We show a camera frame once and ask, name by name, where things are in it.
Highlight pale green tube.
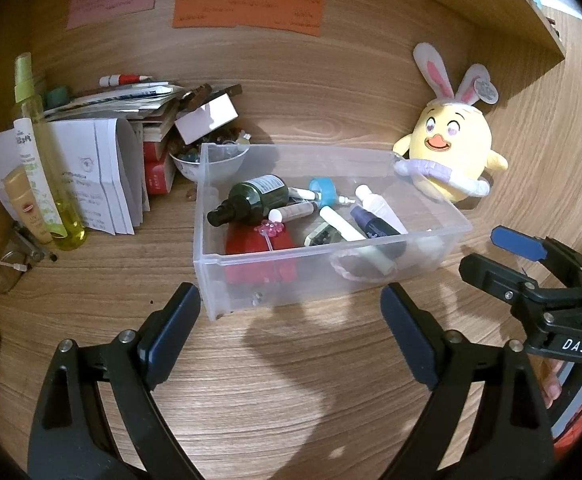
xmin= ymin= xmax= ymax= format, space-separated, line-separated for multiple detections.
xmin=318 ymin=205 xmax=397 ymax=276

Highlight red white lip balm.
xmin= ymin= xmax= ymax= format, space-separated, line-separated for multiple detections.
xmin=268 ymin=202 xmax=316 ymax=223

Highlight person's right hand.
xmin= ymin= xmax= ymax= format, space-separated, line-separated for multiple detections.
xmin=539 ymin=359 xmax=564 ymax=408

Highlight yellow green spray bottle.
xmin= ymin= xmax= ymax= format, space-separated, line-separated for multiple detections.
xmin=13 ymin=52 xmax=87 ymax=252

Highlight floral square tin box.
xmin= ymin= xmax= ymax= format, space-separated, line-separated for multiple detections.
xmin=304 ymin=222 xmax=342 ymax=247

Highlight red box in bin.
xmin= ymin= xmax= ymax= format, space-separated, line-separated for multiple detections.
xmin=225 ymin=220 xmax=297 ymax=285

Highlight white cream tube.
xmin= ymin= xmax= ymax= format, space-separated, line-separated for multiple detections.
xmin=355 ymin=184 xmax=408 ymax=234

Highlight eyeglasses on desk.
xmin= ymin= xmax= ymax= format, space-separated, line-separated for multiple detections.
xmin=0 ymin=222 xmax=58 ymax=295

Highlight yellow chick bunny plush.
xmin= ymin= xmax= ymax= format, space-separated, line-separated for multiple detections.
xmin=393 ymin=42 xmax=508 ymax=203

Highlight orange paper note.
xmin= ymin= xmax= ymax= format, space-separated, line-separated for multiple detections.
xmin=172 ymin=0 xmax=323 ymax=37

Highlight clear plastic storage bin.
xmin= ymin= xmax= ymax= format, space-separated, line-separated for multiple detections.
xmin=193 ymin=144 xmax=471 ymax=320

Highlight dark purple small bottle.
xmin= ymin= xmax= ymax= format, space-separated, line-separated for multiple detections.
xmin=350 ymin=206 xmax=407 ymax=259

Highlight stack of papers magazines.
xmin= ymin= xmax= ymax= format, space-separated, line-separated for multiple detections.
xmin=44 ymin=81 xmax=189 ymax=120

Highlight red book stack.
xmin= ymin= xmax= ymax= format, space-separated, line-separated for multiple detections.
xmin=143 ymin=133 xmax=176 ymax=196

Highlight small white cardboard box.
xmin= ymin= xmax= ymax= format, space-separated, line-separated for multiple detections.
xmin=175 ymin=84 xmax=242 ymax=145

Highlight red white marker pen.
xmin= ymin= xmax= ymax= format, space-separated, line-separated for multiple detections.
xmin=99 ymin=74 xmax=152 ymax=88

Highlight white paper boxes stack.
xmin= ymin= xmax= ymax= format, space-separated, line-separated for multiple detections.
xmin=0 ymin=117 xmax=151 ymax=236

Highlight dark green spray bottle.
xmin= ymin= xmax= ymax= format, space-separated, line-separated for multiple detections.
xmin=206 ymin=174 xmax=290 ymax=226

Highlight blue cap white pen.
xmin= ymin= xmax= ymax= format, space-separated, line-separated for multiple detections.
xmin=289 ymin=177 xmax=356 ymax=207

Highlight white ceramic bowl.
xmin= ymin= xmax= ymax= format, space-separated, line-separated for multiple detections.
xmin=168 ymin=130 xmax=251 ymax=182

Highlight beige cosmetic tube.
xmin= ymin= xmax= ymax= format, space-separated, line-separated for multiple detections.
xmin=2 ymin=165 xmax=52 ymax=245

